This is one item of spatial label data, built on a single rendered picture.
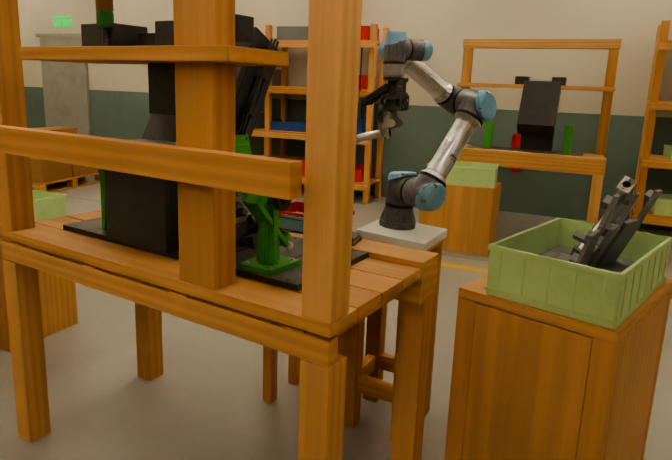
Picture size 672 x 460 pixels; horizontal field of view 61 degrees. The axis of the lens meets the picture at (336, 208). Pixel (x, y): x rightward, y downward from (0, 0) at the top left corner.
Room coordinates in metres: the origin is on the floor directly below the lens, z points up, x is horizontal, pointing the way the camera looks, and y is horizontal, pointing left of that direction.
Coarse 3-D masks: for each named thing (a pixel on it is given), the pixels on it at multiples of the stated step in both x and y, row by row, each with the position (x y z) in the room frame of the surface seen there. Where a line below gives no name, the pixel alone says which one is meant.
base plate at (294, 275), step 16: (64, 224) 2.09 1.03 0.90; (80, 224) 2.10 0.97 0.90; (96, 224) 2.11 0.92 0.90; (112, 240) 1.93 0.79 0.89; (288, 240) 1.98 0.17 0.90; (176, 256) 1.77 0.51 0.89; (240, 256) 1.76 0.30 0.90; (288, 256) 1.78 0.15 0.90; (352, 256) 1.81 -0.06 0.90; (368, 256) 1.87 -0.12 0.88; (240, 272) 1.62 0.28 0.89; (288, 272) 1.62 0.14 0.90; (288, 288) 1.53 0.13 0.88
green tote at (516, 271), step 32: (544, 224) 2.13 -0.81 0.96; (576, 224) 2.21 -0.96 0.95; (512, 256) 1.75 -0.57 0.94; (544, 256) 1.69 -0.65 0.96; (640, 256) 2.05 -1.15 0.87; (512, 288) 1.74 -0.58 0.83; (544, 288) 1.68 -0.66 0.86; (576, 288) 1.61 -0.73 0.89; (608, 288) 1.56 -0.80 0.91; (640, 288) 1.72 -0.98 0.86; (608, 320) 1.55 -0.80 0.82
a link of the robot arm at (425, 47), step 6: (414, 42) 2.07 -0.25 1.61; (420, 42) 2.08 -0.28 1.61; (426, 42) 2.10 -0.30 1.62; (414, 48) 2.06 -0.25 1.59; (420, 48) 2.07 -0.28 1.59; (426, 48) 2.09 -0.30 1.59; (432, 48) 2.11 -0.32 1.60; (414, 54) 2.06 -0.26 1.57; (420, 54) 2.08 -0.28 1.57; (426, 54) 2.09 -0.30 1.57; (408, 60) 2.14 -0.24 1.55; (414, 60) 2.10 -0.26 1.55; (420, 60) 2.11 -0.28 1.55; (426, 60) 2.12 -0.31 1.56
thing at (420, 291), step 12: (372, 252) 1.87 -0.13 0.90; (384, 252) 1.87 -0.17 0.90; (396, 252) 1.88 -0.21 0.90; (408, 252) 1.88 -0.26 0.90; (420, 252) 1.89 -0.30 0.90; (432, 252) 1.89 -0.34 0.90; (408, 264) 1.80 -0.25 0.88; (420, 264) 1.77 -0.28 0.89; (432, 264) 1.84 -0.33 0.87; (420, 276) 1.77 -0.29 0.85; (432, 276) 1.85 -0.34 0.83; (408, 288) 1.79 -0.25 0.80; (420, 288) 1.77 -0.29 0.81; (432, 288) 1.85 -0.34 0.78; (408, 300) 1.79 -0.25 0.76; (420, 300) 1.77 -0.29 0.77
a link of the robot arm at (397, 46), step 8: (392, 32) 2.02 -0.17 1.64; (400, 32) 2.02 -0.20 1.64; (384, 40) 2.05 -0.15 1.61; (392, 40) 2.02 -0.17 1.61; (400, 40) 2.02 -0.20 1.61; (408, 40) 2.06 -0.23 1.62; (384, 48) 2.05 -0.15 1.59; (392, 48) 2.02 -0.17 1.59; (400, 48) 2.02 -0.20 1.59; (408, 48) 2.04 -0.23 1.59; (384, 56) 2.04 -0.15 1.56; (392, 56) 2.02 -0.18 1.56; (400, 56) 2.02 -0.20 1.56; (408, 56) 2.06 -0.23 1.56
